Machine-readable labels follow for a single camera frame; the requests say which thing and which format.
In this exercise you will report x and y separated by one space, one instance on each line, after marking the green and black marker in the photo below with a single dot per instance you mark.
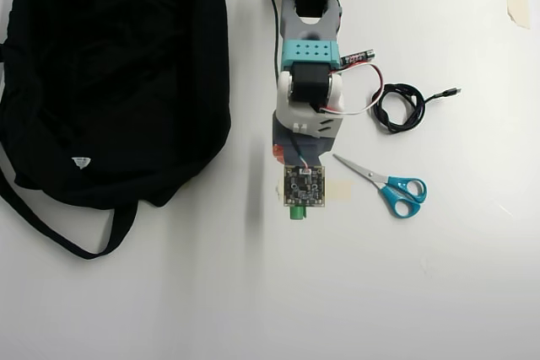
297 213

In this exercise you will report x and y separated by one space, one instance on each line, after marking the grey white teal robot arm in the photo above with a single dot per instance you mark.
310 52

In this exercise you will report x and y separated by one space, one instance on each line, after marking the wide beige masking tape strip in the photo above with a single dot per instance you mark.
339 191

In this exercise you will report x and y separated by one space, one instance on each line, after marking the black AAA battery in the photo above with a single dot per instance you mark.
363 56

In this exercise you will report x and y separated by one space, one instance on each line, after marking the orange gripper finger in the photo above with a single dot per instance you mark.
279 154

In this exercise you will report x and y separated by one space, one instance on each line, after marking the bare camera circuit board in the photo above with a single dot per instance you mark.
304 185

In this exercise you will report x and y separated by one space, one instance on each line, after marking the black fabric bag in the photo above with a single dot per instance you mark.
114 82

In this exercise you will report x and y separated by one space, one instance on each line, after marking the torn beige masking tape strip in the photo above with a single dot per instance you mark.
518 1

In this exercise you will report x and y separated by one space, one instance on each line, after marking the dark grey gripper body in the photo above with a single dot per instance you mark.
314 146

